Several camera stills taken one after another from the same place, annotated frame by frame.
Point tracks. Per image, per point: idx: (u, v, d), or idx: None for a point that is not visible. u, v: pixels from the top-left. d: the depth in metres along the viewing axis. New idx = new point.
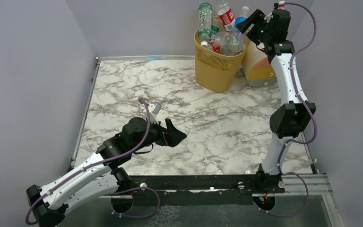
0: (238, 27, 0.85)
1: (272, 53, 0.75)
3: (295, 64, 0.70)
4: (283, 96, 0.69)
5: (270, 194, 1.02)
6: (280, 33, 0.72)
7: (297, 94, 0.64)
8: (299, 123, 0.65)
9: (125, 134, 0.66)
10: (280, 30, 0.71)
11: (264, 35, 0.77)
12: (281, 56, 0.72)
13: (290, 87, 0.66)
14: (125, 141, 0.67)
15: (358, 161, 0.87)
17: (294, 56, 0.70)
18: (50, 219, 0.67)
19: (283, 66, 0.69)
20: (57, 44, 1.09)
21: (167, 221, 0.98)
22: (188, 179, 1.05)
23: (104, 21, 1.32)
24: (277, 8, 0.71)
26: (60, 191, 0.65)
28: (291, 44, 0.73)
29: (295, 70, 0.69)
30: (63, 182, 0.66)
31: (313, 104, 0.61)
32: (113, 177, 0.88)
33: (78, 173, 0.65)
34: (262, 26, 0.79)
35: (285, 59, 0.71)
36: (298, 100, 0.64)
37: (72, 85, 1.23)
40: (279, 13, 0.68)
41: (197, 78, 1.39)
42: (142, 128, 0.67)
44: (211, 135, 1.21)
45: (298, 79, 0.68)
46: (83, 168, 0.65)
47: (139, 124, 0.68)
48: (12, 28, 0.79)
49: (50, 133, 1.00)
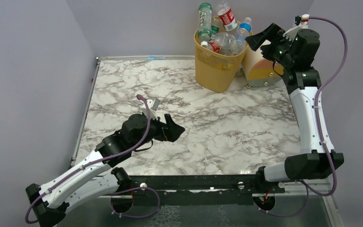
0: (250, 41, 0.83)
1: (293, 83, 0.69)
3: (320, 100, 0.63)
4: (304, 138, 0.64)
5: (270, 194, 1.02)
6: (304, 60, 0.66)
7: (321, 142, 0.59)
8: (321, 171, 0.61)
9: (125, 131, 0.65)
10: (305, 57, 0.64)
11: (285, 60, 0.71)
12: (305, 90, 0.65)
13: (314, 132, 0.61)
14: (124, 138, 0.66)
15: (358, 161, 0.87)
17: (320, 92, 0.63)
18: (50, 218, 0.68)
19: (307, 104, 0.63)
20: (57, 43, 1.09)
21: (167, 221, 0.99)
22: (188, 179, 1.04)
23: (104, 21, 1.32)
24: (303, 30, 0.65)
26: (59, 190, 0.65)
28: (316, 73, 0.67)
29: (320, 109, 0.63)
30: (61, 181, 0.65)
31: (340, 155, 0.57)
32: (114, 177, 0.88)
33: (77, 171, 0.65)
34: (281, 45, 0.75)
35: (309, 95, 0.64)
36: (322, 149, 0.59)
37: (72, 85, 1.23)
40: (304, 37, 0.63)
41: (197, 78, 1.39)
42: (142, 125, 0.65)
44: (211, 135, 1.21)
45: (323, 120, 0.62)
46: (82, 166, 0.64)
47: (139, 121, 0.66)
48: (13, 29, 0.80)
49: (50, 133, 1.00)
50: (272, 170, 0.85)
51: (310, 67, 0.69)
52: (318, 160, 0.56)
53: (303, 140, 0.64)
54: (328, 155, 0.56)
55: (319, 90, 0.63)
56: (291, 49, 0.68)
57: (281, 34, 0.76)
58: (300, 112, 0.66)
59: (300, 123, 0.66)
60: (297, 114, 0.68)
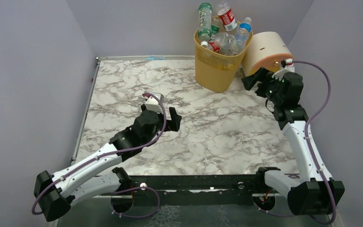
0: (244, 82, 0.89)
1: (283, 119, 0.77)
3: (310, 132, 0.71)
4: (301, 168, 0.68)
5: (270, 194, 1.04)
6: (291, 99, 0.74)
7: (318, 170, 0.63)
8: (325, 205, 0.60)
9: (138, 126, 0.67)
10: (292, 96, 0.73)
11: (274, 99, 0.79)
12: (295, 123, 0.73)
13: (309, 161, 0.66)
14: (136, 134, 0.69)
15: (358, 161, 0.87)
17: (308, 125, 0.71)
18: (58, 210, 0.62)
19: (298, 135, 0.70)
20: (57, 44, 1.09)
21: (167, 221, 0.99)
22: (188, 179, 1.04)
23: (104, 21, 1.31)
24: (288, 72, 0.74)
26: (73, 178, 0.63)
28: (303, 110, 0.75)
29: (311, 139, 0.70)
30: (77, 169, 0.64)
31: (340, 184, 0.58)
32: (116, 176, 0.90)
33: (91, 161, 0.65)
34: (271, 84, 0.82)
35: (299, 127, 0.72)
36: (320, 177, 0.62)
37: (72, 85, 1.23)
40: (289, 79, 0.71)
41: (197, 78, 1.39)
42: (154, 121, 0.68)
44: (211, 135, 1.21)
45: (315, 149, 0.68)
46: (97, 157, 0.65)
47: (151, 117, 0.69)
48: (13, 29, 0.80)
49: (50, 133, 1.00)
50: (273, 177, 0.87)
51: (297, 104, 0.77)
52: (318, 188, 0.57)
53: (302, 172, 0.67)
54: (327, 185, 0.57)
55: (307, 123, 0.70)
56: (279, 89, 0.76)
57: (270, 75, 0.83)
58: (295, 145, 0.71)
59: (297, 156, 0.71)
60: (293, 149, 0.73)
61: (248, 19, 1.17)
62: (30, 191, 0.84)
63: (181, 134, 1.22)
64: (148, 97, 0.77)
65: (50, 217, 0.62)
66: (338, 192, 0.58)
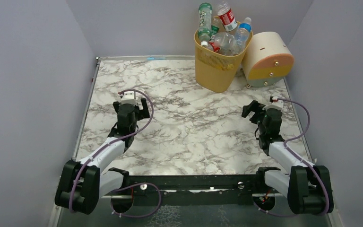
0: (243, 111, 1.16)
1: (266, 147, 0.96)
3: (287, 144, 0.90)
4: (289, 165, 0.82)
5: (270, 194, 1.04)
6: (274, 130, 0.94)
7: (301, 161, 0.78)
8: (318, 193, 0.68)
9: (123, 119, 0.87)
10: (274, 128, 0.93)
11: (262, 129, 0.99)
12: (274, 143, 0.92)
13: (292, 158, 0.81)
14: (124, 126, 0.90)
15: (357, 161, 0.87)
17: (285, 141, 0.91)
18: (95, 194, 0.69)
19: (280, 147, 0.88)
20: (57, 44, 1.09)
21: (167, 221, 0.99)
22: (188, 179, 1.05)
23: (104, 21, 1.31)
24: (270, 109, 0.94)
26: (99, 157, 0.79)
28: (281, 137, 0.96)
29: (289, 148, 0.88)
30: (99, 151, 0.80)
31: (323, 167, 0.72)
32: (117, 172, 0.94)
33: (105, 146, 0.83)
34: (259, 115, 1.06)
35: (278, 144, 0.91)
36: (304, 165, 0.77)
37: (72, 85, 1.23)
40: (271, 115, 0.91)
41: (197, 78, 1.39)
42: (132, 109, 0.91)
44: (211, 135, 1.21)
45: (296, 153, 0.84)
46: (108, 143, 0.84)
47: (128, 108, 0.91)
48: (12, 29, 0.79)
49: (50, 134, 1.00)
50: (274, 174, 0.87)
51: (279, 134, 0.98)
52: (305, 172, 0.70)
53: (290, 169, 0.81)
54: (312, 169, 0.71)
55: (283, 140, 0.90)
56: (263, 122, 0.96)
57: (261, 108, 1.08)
58: (277, 153, 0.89)
59: (281, 161, 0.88)
60: (277, 159, 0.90)
61: (248, 19, 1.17)
62: (30, 191, 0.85)
63: (181, 134, 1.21)
64: (124, 94, 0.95)
65: (87, 205, 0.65)
66: (324, 175, 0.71)
